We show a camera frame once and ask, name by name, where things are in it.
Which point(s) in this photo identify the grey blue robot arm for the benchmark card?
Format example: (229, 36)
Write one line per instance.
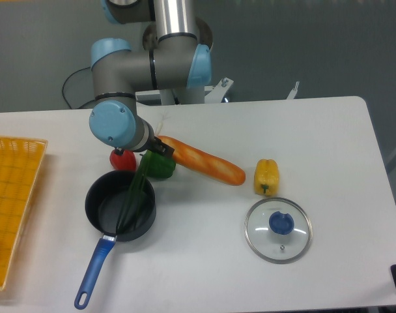
(118, 73)

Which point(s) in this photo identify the glass lid blue knob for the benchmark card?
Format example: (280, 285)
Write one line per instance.
(278, 230)

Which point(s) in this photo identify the yellow bell pepper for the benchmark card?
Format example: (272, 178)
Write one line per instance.
(266, 178)

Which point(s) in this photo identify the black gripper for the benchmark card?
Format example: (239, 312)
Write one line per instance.
(156, 145)

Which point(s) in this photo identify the yellow woven basket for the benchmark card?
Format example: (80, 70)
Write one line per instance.
(20, 163)

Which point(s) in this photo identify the white bracket right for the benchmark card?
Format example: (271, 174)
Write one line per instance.
(293, 92)

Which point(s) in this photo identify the green onion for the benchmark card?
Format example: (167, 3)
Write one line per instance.
(130, 208)

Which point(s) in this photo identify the orange baguette bread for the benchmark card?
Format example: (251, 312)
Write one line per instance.
(204, 163)

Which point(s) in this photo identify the red bell pepper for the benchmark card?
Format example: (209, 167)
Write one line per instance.
(123, 160)

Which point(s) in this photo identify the black pot blue handle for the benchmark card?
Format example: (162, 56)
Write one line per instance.
(102, 207)

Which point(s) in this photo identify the green bell pepper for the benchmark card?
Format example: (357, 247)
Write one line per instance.
(156, 166)

